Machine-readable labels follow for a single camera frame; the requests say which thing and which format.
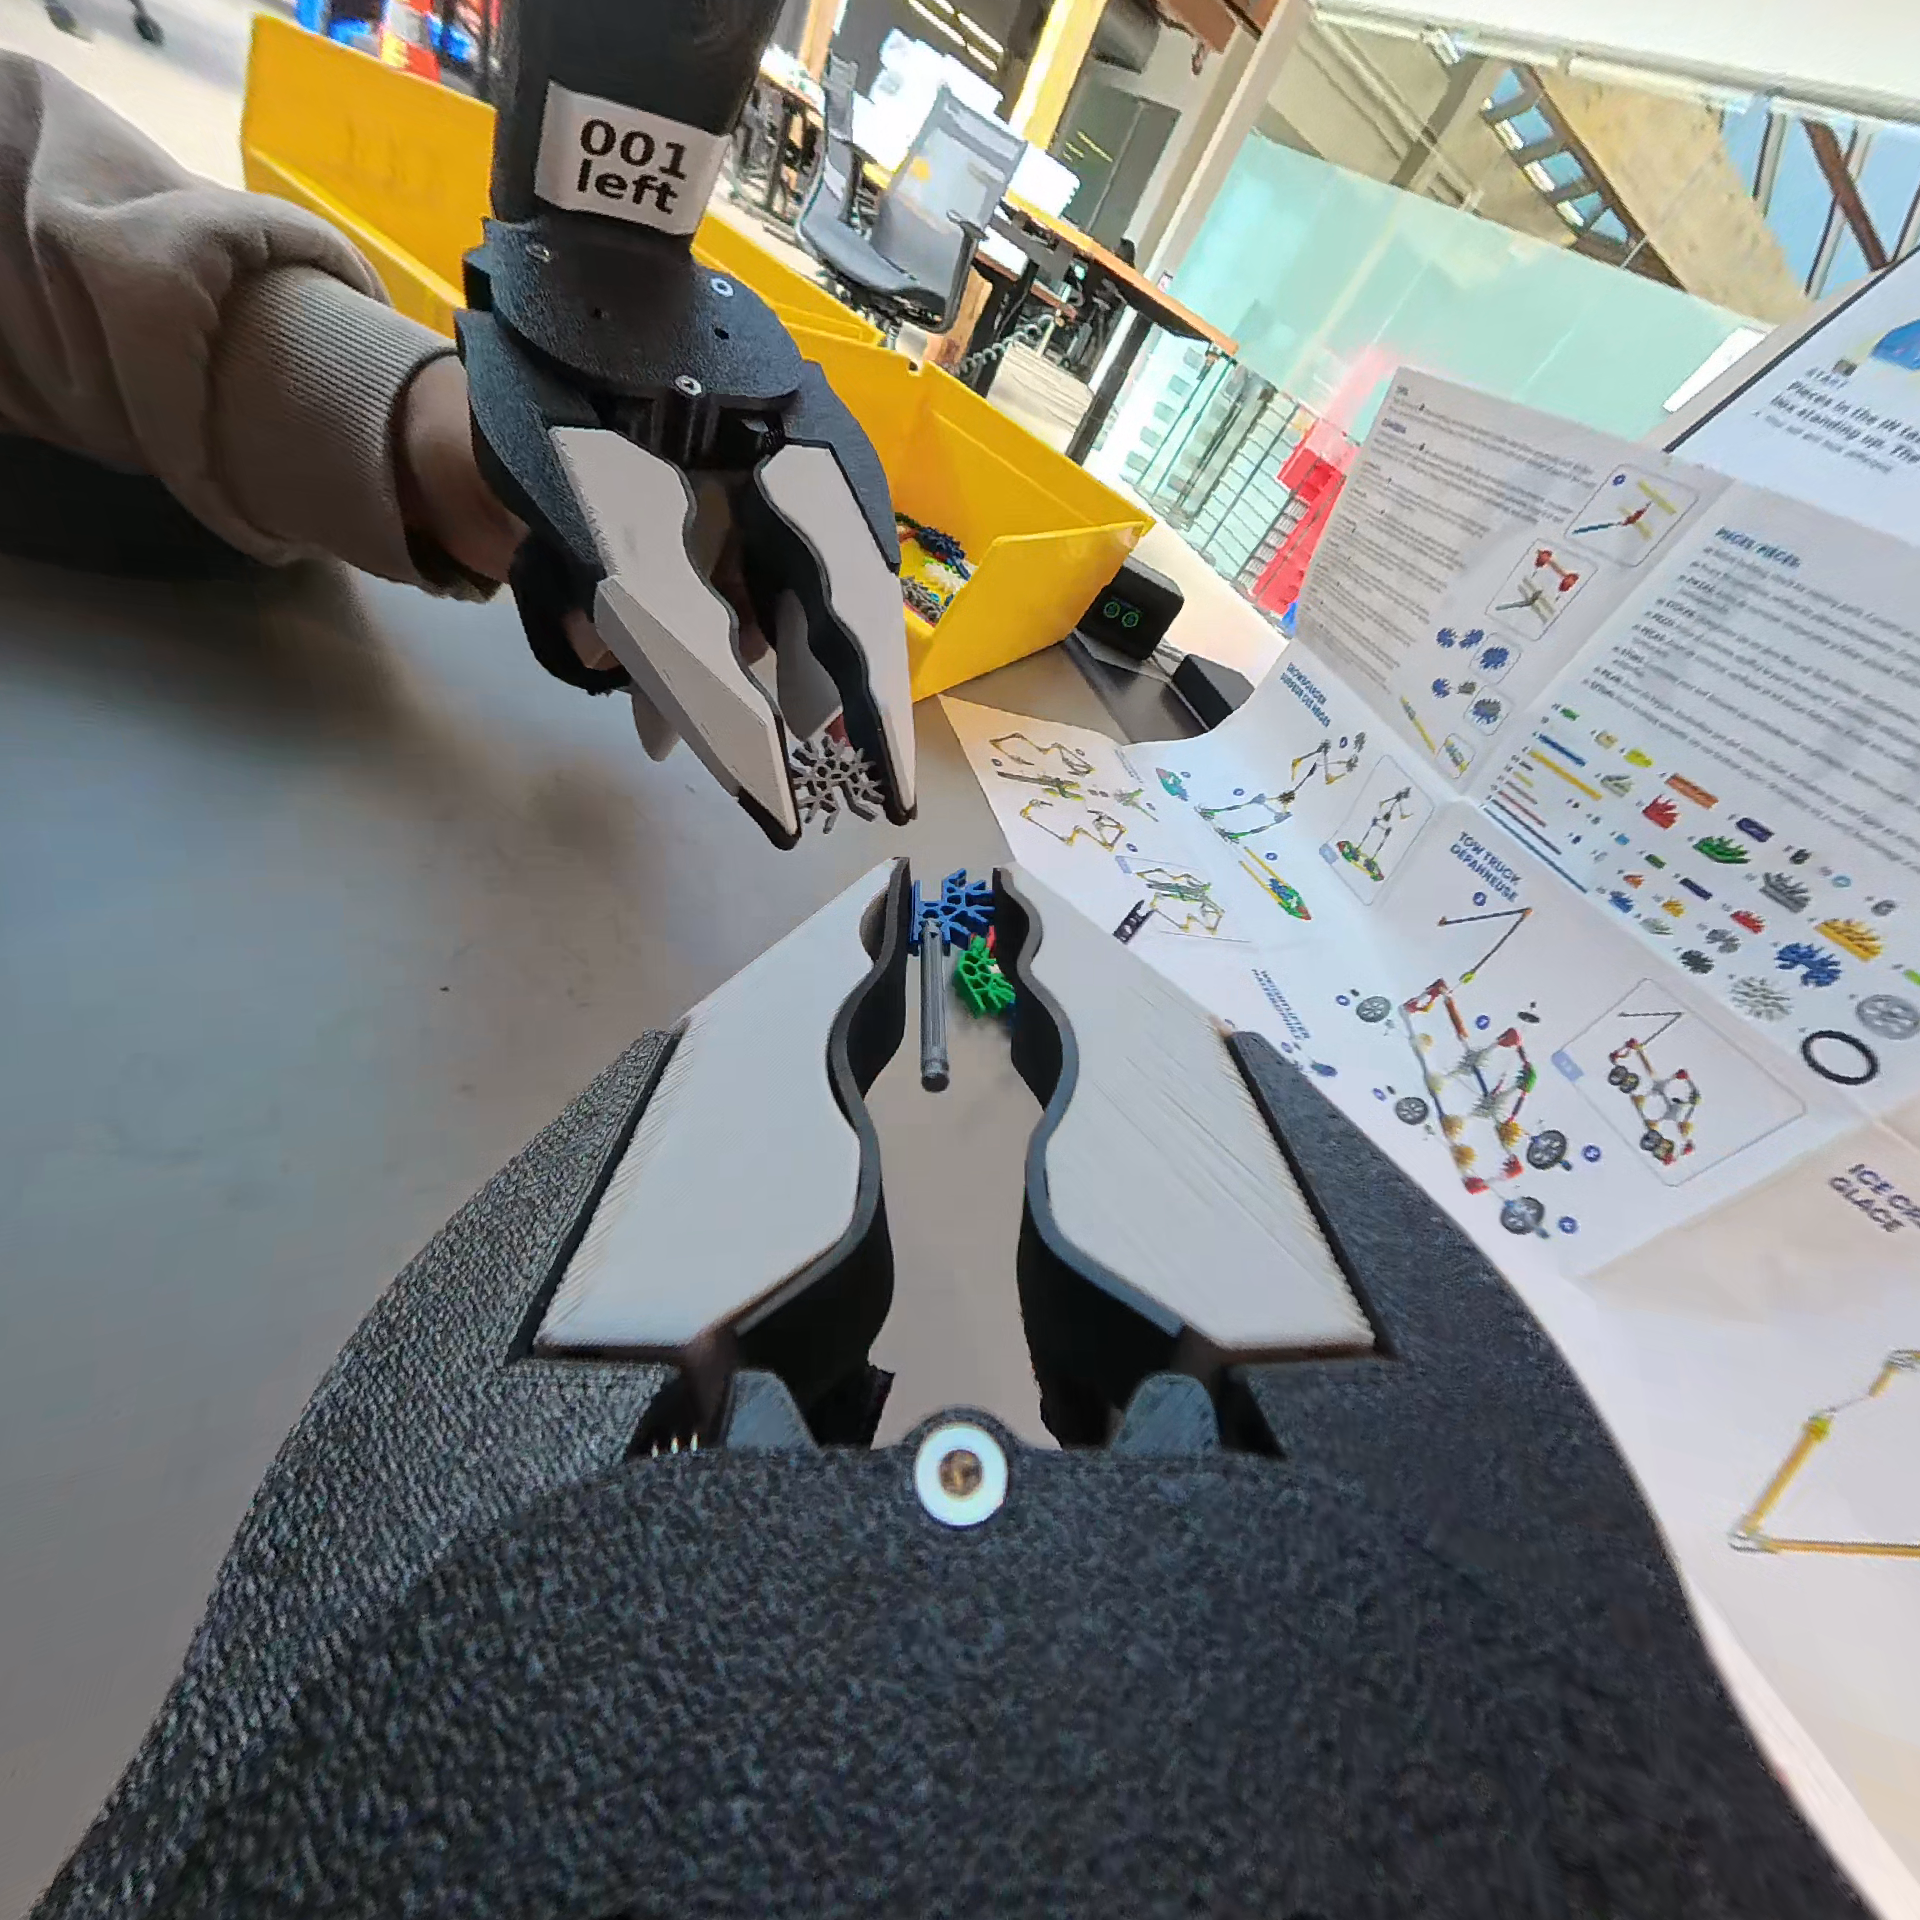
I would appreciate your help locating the grey rod with blue connector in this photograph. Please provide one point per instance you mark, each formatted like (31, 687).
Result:
(960, 916)

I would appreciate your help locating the person's left forearm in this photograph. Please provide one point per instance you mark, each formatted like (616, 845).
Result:
(182, 333)

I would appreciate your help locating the white folded instruction booklet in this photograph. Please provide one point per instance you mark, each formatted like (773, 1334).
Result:
(1500, 901)

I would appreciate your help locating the grey office chair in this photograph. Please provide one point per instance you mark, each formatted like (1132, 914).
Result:
(916, 196)

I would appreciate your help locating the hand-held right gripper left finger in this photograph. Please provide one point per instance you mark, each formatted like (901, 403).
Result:
(692, 1202)

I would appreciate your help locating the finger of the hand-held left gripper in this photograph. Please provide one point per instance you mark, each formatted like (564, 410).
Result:
(674, 603)
(841, 587)

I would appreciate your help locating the white printed task sheet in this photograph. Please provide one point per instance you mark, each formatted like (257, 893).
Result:
(1831, 376)

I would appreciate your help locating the small black box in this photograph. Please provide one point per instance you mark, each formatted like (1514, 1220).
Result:
(1209, 694)

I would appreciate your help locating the wooden table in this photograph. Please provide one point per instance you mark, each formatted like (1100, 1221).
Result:
(1112, 287)

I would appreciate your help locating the yellow plastic bin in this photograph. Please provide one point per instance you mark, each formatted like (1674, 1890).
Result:
(991, 498)
(362, 151)

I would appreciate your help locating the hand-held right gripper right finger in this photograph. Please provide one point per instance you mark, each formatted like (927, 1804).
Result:
(1217, 1202)

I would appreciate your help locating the pile of toy building pieces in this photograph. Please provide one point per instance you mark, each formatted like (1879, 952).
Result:
(938, 566)

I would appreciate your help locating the person's left hand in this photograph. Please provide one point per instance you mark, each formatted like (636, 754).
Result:
(450, 467)

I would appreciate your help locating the red plastic crate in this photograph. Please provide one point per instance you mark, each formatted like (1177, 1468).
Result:
(1306, 510)

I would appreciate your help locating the black device with green display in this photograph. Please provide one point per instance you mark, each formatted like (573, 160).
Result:
(1130, 614)

